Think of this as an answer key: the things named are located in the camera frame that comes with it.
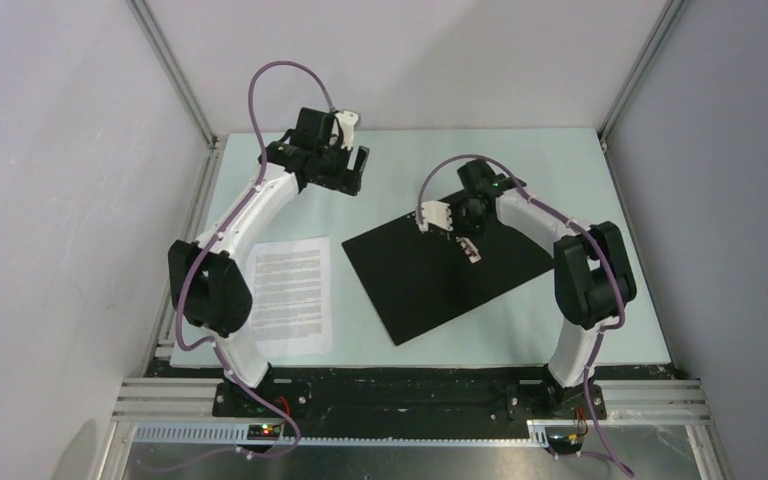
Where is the metal folder clip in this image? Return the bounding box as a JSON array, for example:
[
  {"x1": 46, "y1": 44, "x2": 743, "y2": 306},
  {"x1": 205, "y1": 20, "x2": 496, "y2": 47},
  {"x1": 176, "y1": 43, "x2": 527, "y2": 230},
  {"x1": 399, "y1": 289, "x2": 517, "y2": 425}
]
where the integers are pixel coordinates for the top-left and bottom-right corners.
[{"x1": 456, "y1": 237, "x2": 482, "y2": 264}]

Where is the red and black folder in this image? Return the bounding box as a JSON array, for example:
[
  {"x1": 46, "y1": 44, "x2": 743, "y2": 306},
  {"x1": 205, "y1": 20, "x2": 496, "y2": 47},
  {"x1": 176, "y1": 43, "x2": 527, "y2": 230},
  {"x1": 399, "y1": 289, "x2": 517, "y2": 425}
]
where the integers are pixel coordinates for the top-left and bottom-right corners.
[{"x1": 342, "y1": 212, "x2": 553, "y2": 346}]

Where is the printed white paper sheet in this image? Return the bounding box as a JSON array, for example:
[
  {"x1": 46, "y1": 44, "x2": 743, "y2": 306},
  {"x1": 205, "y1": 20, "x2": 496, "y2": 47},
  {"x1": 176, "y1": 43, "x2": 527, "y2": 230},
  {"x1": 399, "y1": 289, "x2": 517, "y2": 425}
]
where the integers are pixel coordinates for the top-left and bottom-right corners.
[{"x1": 245, "y1": 237, "x2": 333, "y2": 360}]

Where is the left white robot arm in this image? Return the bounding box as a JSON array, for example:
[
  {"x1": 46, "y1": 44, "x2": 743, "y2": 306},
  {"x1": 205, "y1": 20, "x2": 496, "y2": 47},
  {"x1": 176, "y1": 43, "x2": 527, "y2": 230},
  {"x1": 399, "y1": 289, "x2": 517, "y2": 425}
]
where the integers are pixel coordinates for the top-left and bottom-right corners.
[{"x1": 167, "y1": 107, "x2": 369, "y2": 416}]

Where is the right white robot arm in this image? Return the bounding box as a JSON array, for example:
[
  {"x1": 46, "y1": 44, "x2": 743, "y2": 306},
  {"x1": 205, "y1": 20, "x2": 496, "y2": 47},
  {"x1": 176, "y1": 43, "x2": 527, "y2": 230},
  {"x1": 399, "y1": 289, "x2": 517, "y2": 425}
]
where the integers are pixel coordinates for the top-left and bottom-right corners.
[{"x1": 451, "y1": 169, "x2": 637, "y2": 418}]

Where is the right controller board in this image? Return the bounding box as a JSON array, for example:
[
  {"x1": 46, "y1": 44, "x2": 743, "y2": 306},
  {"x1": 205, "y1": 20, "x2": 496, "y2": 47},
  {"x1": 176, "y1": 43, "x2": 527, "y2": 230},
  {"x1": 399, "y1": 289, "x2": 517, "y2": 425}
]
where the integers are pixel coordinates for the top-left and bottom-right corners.
[{"x1": 546, "y1": 434, "x2": 585, "y2": 457}]

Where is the controller board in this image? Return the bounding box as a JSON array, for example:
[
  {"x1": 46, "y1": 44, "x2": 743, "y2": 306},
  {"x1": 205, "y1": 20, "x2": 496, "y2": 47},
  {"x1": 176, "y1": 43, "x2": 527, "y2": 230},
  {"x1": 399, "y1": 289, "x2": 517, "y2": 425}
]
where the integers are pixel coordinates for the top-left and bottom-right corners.
[
  {"x1": 546, "y1": 434, "x2": 585, "y2": 457},
  {"x1": 246, "y1": 423, "x2": 283, "y2": 441}
]

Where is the left controller board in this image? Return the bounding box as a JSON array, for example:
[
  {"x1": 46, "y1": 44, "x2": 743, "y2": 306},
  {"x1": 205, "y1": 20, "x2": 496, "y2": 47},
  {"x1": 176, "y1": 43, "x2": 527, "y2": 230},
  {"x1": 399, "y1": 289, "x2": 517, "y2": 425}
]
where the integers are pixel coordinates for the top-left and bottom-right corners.
[{"x1": 246, "y1": 423, "x2": 283, "y2": 441}]

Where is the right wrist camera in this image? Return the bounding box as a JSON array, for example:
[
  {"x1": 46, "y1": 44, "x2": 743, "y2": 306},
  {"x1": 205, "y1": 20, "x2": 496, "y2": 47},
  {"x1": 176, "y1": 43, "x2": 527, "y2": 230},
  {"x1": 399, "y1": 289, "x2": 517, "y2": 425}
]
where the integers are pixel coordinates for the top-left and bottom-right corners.
[{"x1": 416, "y1": 200, "x2": 453, "y2": 234}]

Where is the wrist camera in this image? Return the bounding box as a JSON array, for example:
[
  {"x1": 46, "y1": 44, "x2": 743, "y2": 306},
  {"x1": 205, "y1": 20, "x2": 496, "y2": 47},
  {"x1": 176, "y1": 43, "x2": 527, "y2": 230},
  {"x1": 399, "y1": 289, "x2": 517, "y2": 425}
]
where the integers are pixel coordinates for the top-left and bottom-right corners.
[
  {"x1": 416, "y1": 200, "x2": 453, "y2": 234},
  {"x1": 334, "y1": 110, "x2": 361, "y2": 151}
]

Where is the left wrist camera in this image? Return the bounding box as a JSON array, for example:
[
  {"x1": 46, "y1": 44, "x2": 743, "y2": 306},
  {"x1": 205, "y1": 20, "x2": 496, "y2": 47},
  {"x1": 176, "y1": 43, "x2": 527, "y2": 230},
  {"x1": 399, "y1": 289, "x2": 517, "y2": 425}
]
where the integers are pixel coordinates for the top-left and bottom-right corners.
[{"x1": 334, "y1": 110, "x2": 361, "y2": 151}]

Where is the left aluminium corner post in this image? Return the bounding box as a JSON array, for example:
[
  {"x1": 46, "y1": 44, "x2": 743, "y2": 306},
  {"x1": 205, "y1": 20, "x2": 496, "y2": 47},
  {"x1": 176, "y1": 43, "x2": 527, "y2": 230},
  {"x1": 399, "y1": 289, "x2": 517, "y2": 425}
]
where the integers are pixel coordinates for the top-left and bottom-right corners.
[{"x1": 126, "y1": 0, "x2": 217, "y2": 148}]

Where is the aluminium corner post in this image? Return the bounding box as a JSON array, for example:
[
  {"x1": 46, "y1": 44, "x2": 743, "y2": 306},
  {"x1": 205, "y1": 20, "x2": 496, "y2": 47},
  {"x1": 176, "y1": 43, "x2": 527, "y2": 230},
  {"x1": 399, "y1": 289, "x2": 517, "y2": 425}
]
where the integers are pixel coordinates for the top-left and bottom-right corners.
[
  {"x1": 126, "y1": 0, "x2": 217, "y2": 148},
  {"x1": 598, "y1": 0, "x2": 690, "y2": 150}
]

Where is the right aluminium corner post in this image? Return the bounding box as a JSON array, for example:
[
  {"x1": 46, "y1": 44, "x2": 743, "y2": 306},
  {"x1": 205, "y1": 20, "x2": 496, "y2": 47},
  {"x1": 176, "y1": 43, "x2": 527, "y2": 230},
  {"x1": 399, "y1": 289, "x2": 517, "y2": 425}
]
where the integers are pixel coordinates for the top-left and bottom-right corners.
[{"x1": 598, "y1": 0, "x2": 690, "y2": 150}]

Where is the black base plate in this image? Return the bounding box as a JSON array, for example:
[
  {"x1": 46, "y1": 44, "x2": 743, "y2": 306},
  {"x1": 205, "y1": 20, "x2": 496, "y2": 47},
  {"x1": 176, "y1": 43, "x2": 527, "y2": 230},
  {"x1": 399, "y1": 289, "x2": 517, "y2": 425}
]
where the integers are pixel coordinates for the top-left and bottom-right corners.
[{"x1": 146, "y1": 363, "x2": 687, "y2": 415}]

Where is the aluminium frame rail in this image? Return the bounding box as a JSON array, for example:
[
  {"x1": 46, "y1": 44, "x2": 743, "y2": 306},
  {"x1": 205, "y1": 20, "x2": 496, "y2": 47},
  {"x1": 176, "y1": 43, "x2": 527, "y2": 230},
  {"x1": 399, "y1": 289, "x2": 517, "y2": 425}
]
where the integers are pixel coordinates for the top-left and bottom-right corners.
[{"x1": 93, "y1": 378, "x2": 732, "y2": 479}]

